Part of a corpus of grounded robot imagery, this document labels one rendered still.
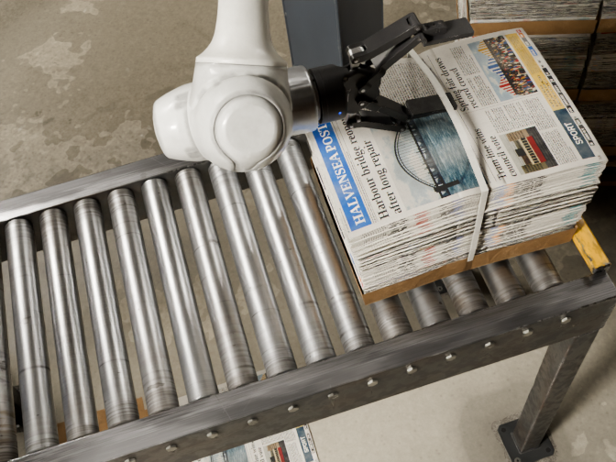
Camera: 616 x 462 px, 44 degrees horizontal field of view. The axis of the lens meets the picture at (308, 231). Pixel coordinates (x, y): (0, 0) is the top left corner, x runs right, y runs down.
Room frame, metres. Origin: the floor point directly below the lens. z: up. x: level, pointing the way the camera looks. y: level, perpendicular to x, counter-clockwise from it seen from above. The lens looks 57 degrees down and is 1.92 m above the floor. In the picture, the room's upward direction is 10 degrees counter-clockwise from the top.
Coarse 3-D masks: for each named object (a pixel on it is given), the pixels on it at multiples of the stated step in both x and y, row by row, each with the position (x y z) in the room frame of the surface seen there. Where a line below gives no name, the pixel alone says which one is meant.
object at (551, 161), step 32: (512, 32) 0.88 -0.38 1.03; (448, 64) 0.83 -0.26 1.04; (480, 64) 0.82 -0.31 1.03; (512, 64) 0.80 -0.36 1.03; (544, 64) 0.80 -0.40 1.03; (480, 96) 0.75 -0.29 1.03; (512, 96) 0.74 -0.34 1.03; (544, 96) 0.73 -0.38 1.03; (480, 128) 0.69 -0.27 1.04; (512, 128) 0.68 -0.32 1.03; (544, 128) 0.67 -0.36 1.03; (576, 128) 0.67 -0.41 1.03; (512, 160) 0.63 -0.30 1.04; (544, 160) 0.62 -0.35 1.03; (576, 160) 0.61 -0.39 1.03; (512, 192) 0.59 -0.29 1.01; (544, 192) 0.59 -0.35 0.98; (576, 192) 0.60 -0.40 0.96; (512, 224) 0.60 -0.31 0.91; (544, 224) 0.61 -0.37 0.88
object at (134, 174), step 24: (120, 168) 0.94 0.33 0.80; (144, 168) 0.93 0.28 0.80; (168, 168) 0.92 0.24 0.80; (192, 168) 0.91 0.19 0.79; (312, 168) 0.94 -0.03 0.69; (48, 192) 0.91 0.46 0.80; (72, 192) 0.90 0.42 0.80; (96, 192) 0.89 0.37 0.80; (0, 216) 0.87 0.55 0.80; (24, 216) 0.87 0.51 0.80; (72, 216) 0.88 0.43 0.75; (144, 216) 0.89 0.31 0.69; (0, 240) 0.86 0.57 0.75; (72, 240) 0.87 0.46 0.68
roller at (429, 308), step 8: (416, 288) 0.58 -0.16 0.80; (424, 288) 0.57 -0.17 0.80; (432, 288) 0.57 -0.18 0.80; (408, 296) 0.58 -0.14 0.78; (416, 296) 0.56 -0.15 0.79; (424, 296) 0.56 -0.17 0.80; (432, 296) 0.56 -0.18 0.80; (440, 296) 0.56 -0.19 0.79; (416, 304) 0.55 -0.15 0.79; (424, 304) 0.54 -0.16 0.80; (432, 304) 0.54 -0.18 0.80; (440, 304) 0.54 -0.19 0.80; (416, 312) 0.54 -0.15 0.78; (424, 312) 0.53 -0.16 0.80; (432, 312) 0.53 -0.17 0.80; (440, 312) 0.53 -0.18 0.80; (424, 320) 0.52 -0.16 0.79; (432, 320) 0.52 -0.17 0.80; (440, 320) 0.51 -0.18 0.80
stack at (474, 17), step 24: (480, 0) 1.30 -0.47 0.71; (504, 0) 1.29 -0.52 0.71; (528, 0) 1.27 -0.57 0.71; (552, 0) 1.26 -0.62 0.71; (576, 0) 1.25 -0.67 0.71; (600, 0) 1.24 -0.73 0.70; (552, 48) 1.26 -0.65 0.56; (576, 48) 1.25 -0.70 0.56; (600, 48) 1.23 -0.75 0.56; (576, 72) 1.24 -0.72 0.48; (600, 72) 1.23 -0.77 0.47; (600, 120) 1.23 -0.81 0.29; (600, 144) 1.21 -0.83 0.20
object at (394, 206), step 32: (384, 96) 0.78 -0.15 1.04; (320, 128) 0.75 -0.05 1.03; (352, 128) 0.74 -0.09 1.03; (416, 128) 0.71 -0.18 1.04; (320, 160) 0.69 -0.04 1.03; (352, 160) 0.68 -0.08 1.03; (384, 160) 0.67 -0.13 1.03; (416, 160) 0.65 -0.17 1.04; (352, 192) 0.63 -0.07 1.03; (384, 192) 0.61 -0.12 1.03; (416, 192) 0.60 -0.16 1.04; (448, 192) 0.59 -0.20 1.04; (352, 224) 0.58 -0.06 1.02; (384, 224) 0.56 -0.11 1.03; (416, 224) 0.57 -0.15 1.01; (448, 224) 0.57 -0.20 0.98; (352, 256) 0.62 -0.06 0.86; (384, 256) 0.57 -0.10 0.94; (416, 256) 0.58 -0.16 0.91; (448, 256) 0.58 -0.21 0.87
